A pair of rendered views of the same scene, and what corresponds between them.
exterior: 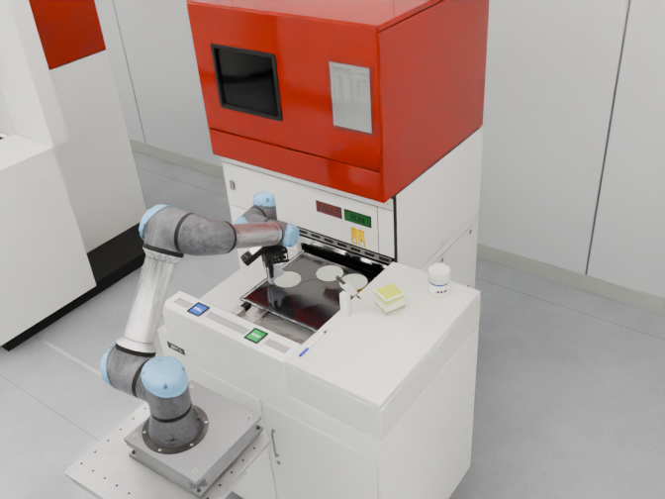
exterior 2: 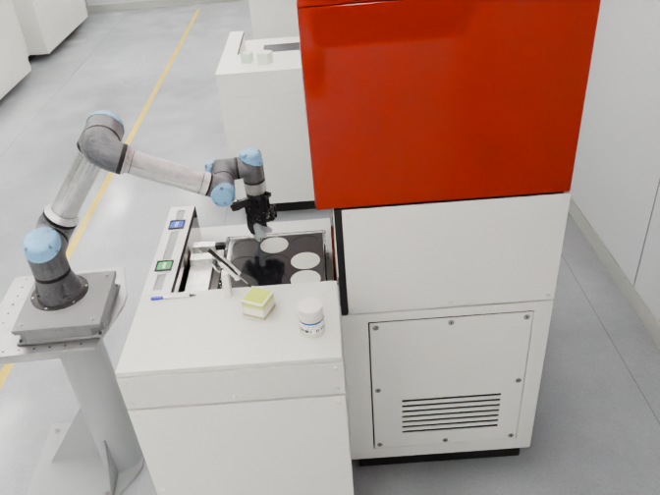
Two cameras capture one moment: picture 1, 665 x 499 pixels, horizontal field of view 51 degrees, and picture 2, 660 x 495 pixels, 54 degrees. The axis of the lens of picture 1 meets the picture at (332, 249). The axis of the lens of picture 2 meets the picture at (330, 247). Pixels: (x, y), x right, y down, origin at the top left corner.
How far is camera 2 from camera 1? 1.85 m
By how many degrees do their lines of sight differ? 43
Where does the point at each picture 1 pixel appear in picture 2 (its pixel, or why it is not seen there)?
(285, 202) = not seen: hidden behind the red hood
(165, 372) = (37, 241)
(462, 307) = (301, 357)
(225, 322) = (172, 244)
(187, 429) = (47, 295)
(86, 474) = (17, 287)
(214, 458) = (38, 326)
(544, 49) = not seen: outside the picture
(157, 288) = (73, 177)
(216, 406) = (94, 297)
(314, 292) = (269, 267)
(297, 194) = not seen: hidden behind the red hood
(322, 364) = (148, 315)
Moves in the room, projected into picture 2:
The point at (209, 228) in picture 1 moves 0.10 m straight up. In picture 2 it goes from (95, 142) to (85, 111)
